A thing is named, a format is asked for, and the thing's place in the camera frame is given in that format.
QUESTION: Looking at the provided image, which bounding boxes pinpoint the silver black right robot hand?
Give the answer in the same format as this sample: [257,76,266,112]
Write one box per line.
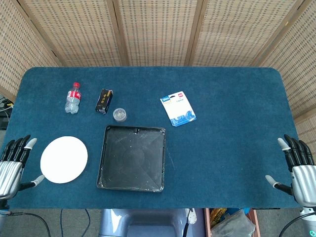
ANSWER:
[265,134,316,208]

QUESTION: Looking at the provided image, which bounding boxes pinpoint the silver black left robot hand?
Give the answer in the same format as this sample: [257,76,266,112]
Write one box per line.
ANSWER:
[0,134,45,200]

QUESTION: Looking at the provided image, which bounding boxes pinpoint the white round plate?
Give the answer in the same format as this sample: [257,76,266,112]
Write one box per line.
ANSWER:
[40,136,88,184]

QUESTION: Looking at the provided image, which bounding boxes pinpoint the black square tray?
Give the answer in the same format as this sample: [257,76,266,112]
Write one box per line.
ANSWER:
[96,125,166,193]

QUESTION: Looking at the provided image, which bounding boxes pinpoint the grey plastic bag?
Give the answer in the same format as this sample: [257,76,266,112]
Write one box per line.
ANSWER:
[211,210,255,237]

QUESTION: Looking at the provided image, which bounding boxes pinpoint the blue carpet table cloth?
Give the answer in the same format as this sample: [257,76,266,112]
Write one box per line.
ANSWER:
[1,66,301,210]

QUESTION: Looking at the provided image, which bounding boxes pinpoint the clear bottle with red label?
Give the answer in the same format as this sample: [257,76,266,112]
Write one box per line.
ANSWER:
[64,82,82,115]

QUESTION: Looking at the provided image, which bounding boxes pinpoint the wooden crate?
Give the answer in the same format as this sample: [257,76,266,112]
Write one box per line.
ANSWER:
[203,208,259,237]

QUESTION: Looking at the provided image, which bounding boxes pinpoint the black rectangular box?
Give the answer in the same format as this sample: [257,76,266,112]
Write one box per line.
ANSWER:
[95,88,114,115]

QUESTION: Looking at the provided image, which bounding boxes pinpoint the woven wood screen panel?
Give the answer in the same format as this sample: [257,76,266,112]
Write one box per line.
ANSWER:
[258,0,316,149]
[112,0,204,67]
[17,0,129,67]
[191,0,308,67]
[0,0,61,102]

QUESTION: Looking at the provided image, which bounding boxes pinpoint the small clear round jar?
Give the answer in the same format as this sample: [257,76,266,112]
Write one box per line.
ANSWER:
[113,107,127,122]

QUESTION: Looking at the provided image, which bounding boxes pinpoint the blue white blister package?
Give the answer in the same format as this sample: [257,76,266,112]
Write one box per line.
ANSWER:
[160,90,197,127]

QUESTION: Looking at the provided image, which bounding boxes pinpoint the grey robot torso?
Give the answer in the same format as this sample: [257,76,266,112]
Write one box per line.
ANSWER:
[98,208,198,237]

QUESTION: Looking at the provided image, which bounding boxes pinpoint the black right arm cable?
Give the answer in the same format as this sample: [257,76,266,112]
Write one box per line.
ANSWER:
[278,212,316,237]

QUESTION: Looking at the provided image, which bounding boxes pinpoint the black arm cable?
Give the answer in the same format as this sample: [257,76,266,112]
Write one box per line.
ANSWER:
[278,212,316,237]
[8,211,52,237]

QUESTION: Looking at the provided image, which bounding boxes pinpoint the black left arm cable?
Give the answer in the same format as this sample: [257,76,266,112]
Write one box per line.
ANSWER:
[8,211,52,237]

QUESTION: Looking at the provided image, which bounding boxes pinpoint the black equipment with wires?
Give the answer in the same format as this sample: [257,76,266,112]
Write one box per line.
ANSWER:
[0,95,13,131]

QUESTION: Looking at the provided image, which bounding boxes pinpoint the blue thin cable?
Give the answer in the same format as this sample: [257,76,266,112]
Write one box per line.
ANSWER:
[60,208,91,237]

